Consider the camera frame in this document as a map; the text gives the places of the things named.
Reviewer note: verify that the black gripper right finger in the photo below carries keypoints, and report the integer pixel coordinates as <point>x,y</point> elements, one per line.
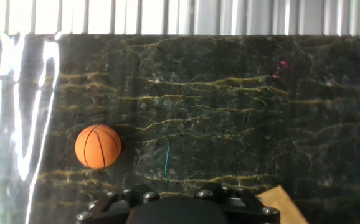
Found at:
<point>245,208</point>

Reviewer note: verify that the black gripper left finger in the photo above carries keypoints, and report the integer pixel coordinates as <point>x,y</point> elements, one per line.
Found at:
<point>111,205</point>

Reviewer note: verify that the orange mini basketball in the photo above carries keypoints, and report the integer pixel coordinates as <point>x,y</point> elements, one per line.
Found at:
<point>98,147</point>

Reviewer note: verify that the toy basketball hoop board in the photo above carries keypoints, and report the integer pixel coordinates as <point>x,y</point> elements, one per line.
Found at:
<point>281,207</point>

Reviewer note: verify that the black gold marble mat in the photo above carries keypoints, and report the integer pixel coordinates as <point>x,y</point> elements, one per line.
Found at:
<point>205,109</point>

